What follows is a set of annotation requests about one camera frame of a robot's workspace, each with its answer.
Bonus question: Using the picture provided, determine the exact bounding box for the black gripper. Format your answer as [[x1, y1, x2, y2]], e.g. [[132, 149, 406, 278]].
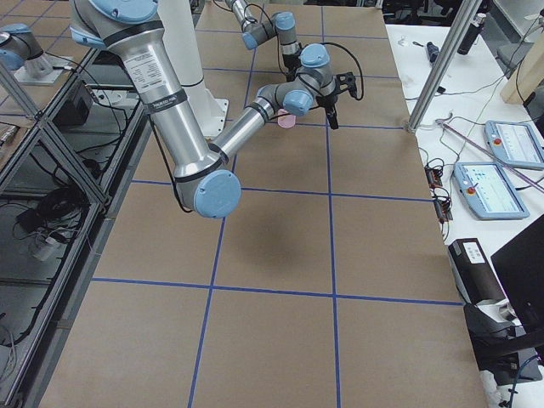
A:
[[316, 71, 355, 129], [283, 54, 302, 82]]

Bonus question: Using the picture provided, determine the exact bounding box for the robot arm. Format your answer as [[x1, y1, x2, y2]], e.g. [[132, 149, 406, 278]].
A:
[[220, 0, 303, 82], [70, 1, 363, 218]]

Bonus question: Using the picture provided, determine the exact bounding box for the black thermos bottle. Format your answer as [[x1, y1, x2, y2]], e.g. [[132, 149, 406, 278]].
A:
[[457, 13, 486, 55]]

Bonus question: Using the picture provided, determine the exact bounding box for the blue teach pendant tablet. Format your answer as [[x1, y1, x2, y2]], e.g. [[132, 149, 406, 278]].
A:
[[484, 121, 543, 170]]

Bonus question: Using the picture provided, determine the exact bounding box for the black box with label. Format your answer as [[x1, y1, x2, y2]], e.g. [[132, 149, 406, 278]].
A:
[[448, 238, 506, 306]]

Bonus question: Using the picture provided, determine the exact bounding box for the black computer monitor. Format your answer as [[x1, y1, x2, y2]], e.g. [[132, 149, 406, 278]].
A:
[[491, 216, 543, 332]]

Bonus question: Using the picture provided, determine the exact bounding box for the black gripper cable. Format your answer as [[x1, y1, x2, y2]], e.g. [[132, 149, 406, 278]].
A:
[[316, 41, 366, 102]]

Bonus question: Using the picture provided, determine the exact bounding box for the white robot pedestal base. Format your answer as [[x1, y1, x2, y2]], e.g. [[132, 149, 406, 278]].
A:
[[158, 0, 229, 139]]

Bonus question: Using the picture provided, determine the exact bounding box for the aluminium frame post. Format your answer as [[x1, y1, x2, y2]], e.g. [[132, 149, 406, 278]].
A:
[[405, 0, 482, 133]]

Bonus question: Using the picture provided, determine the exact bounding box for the wooden post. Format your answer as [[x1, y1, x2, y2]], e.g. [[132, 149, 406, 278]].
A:
[[501, 33, 543, 105]]

